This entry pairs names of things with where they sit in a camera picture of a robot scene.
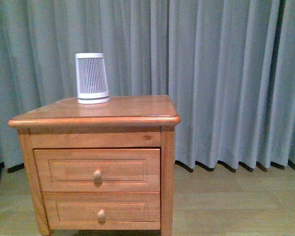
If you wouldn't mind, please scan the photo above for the white slatted cylindrical device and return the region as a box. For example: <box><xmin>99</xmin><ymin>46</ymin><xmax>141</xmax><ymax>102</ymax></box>
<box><xmin>75</xmin><ymin>53</ymin><xmax>110</xmax><ymax>104</ymax></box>

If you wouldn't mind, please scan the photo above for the upper drawer round knob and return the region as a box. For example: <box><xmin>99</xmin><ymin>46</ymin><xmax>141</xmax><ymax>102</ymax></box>
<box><xmin>93</xmin><ymin>170</ymin><xmax>102</xmax><ymax>184</ymax></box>

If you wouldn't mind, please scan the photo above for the wooden nightstand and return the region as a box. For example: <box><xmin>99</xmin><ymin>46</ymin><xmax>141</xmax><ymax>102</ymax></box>
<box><xmin>8</xmin><ymin>95</ymin><xmax>180</xmax><ymax>236</ymax></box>

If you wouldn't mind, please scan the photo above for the lower drawer round knob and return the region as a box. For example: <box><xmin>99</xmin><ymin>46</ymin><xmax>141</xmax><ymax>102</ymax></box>
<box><xmin>97</xmin><ymin>209</ymin><xmax>106</xmax><ymax>223</ymax></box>

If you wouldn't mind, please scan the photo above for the drawer round knob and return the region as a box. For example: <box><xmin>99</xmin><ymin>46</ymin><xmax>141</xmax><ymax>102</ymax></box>
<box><xmin>97</xmin><ymin>209</ymin><xmax>106</xmax><ymax>223</ymax></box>
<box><xmin>93</xmin><ymin>170</ymin><xmax>102</xmax><ymax>184</ymax></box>

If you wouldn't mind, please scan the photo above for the grey-green curtain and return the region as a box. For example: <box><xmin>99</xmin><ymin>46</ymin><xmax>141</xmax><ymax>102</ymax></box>
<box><xmin>0</xmin><ymin>0</ymin><xmax>295</xmax><ymax>169</ymax></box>

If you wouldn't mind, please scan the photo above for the wooden drawer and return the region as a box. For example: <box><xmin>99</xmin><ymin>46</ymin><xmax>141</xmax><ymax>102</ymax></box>
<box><xmin>43</xmin><ymin>192</ymin><xmax>160</xmax><ymax>230</ymax></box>
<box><xmin>34</xmin><ymin>148</ymin><xmax>160</xmax><ymax>192</ymax></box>

